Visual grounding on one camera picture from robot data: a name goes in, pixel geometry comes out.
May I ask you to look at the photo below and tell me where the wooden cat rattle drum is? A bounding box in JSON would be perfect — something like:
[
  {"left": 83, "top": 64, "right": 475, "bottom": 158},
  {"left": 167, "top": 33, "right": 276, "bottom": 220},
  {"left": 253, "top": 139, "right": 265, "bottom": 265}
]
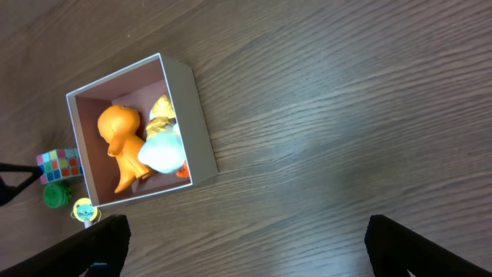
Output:
[{"left": 71, "top": 198, "right": 101, "bottom": 229}]

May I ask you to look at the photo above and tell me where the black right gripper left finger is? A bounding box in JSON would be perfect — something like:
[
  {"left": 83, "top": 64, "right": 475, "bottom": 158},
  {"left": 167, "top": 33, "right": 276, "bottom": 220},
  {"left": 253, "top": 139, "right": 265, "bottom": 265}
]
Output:
[{"left": 1, "top": 215, "right": 131, "bottom": 277}]

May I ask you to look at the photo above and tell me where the colourful puzzle cube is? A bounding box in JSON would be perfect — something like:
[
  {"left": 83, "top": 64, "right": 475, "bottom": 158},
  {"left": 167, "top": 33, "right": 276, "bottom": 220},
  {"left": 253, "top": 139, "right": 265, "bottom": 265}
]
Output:
[{"left": 36, "top": 149, "right": 83, "bottom": 185}]

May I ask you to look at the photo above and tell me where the orange dinosaur toy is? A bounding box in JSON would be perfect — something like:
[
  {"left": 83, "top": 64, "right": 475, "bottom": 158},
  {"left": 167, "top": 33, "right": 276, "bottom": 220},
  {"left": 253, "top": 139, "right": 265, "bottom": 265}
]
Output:
[{"left": 98, "top": 105, "right": 155, "bottom": 193}]

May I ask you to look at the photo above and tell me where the white open cardboard box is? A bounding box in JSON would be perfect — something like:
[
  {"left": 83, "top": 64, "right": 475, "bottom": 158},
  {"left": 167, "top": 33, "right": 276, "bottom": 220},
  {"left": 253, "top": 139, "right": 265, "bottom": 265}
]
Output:
[{"left": 66, "top": 53, "right": 218, "bottom": 207}]

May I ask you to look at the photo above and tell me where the green round plastic toy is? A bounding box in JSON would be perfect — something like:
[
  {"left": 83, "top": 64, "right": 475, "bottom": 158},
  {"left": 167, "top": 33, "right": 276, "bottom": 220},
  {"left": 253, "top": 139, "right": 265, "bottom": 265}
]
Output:
[{"left": 43, "top": 181, "right": 71, "bottom": 209}]

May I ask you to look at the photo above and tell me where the white plush duck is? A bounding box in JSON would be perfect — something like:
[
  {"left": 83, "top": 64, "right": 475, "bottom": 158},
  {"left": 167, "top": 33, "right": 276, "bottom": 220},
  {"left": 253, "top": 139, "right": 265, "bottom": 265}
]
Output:
[{"left": 138, "top": 95, "right": 190, "bottom": 178}]

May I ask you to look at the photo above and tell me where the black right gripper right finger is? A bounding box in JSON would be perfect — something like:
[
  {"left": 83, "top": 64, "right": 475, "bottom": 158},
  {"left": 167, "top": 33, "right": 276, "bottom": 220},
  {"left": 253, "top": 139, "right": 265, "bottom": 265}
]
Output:
[{"left": 364, "top": 215, "right": 491, "bottom": 277}]

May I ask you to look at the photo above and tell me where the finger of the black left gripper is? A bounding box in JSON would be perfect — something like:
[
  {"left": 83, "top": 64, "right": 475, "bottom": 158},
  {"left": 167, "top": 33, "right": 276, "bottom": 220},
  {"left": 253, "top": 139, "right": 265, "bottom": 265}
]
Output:
[{"left": 1, "top": 162, "right": 43, "bottom": 206}]

